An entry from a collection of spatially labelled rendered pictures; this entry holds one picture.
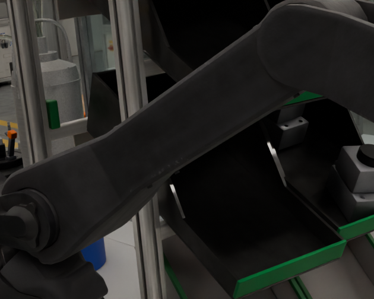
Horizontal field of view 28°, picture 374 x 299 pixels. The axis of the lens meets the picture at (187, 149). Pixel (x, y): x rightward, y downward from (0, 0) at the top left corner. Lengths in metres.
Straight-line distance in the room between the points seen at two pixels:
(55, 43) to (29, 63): 1.07
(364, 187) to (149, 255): 0.24
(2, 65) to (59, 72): 8.89
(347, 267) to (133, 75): 0.40
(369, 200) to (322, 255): 0.11
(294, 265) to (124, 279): 0.88
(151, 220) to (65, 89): 0.80
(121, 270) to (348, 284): 0.75
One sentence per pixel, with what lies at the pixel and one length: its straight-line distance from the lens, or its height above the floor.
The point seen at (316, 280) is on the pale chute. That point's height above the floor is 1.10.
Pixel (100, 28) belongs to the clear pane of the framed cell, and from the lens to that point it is 1.81.
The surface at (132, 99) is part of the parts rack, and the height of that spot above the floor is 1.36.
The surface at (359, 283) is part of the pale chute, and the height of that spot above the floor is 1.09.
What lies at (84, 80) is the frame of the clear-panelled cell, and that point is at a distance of 1.87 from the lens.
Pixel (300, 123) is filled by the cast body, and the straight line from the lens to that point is 0.88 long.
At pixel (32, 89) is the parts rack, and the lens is 0.81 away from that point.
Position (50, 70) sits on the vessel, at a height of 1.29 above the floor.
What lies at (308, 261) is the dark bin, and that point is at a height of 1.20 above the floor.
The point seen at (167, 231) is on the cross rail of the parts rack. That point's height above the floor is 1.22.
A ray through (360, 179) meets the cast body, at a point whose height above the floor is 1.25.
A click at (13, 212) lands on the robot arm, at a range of 0.42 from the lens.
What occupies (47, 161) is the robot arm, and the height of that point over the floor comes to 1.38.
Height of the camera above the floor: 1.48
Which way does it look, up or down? 14 degrees down
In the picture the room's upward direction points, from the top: 5 degrees counter-clockwise
